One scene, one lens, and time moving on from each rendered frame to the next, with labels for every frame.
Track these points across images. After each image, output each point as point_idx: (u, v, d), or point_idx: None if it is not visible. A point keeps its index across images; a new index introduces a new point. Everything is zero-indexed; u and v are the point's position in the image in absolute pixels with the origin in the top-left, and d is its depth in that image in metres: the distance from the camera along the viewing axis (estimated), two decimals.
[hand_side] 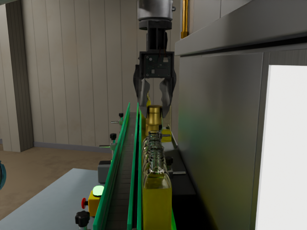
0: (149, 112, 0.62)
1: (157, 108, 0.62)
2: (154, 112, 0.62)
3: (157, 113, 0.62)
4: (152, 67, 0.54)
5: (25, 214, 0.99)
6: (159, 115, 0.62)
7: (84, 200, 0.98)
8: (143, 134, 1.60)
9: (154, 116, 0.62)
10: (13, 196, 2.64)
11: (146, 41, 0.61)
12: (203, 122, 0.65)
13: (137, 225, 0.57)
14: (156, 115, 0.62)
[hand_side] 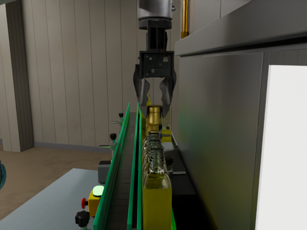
0: (149, 112, 0.62)
1: (158, 107, 0.62)
2: (154, 111, 0.62)
3: (157, 113, 0.62)
4: (152, 66, 0.54)
5: (25, 214, 0.99)
6: (159, 115, 0.62)
7: (84, 200, 0.98)
8: (143, 134, 1.60)
9: (154, 115, 0.62)
10: (13, 196, 2.64)
11: (146, 40, 0.61)
12: (203, 122, 0.65)
13: (137, 225, 0.57)
14: (156, 114, 0.62)
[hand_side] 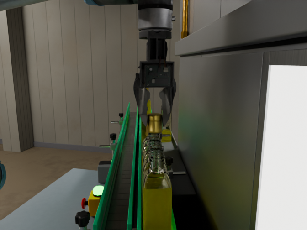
0: (149, 120, 0.63)
1: (158, 116, 0.62)
2: (154, 120, 0.62)
3: (157, 122, 0.62)
4: (152, 76, 0.55)
5: (25, 214, 0.99)
6: (159, 123, 0.63)
7: (84, 200, 0.98)
8: (143, 134, 1.60)
9: (154, 124, 0.62)
10: (13, 196, 2.64)
11: (146, 50, 0.61)
12: (203, 122, 0.65)
13: (137, 225, 0.57)
14: (156, 123, 0.62)
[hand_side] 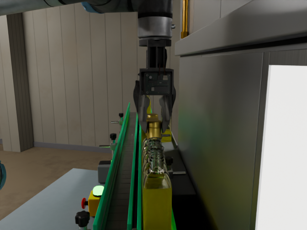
0: (149, 127, 0.63)
1: (157, 123, 0.63)
2: (154, 127, 0.62)
3: (156, 128, 0.63)
4: (152, 85, 0.55)
5: (25, 214, 0.99)
6: (158, 130, 0.63)
7: (84, 200, 0.98)
8: (143, 134, 1.60)
9: (154, 130, 0.63)
10: (13, 196, 2.64)
11: (146, 57, 0.62)
12: (203, 122, 0.65)
13: (137, 225, 0.57)
14: (156, 130, 0.63)
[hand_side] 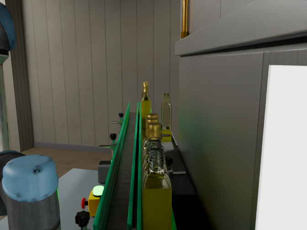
0: (149, 130, 0.63)
1: (158, 126, 0.63)
2: (154, 130, 0.62)
3: (157, 132, 0.63)
4: None
5: None
6: (159, 133, 0.63)
7: (84, 200, 0.98)
8: (143, 134, 1.60)
9: (154, 134, 0.63)
10: None
11: None
12: (203, 122, 0.65)
13: (137, 225, 0.57)
14: (156, 133, 0.63)
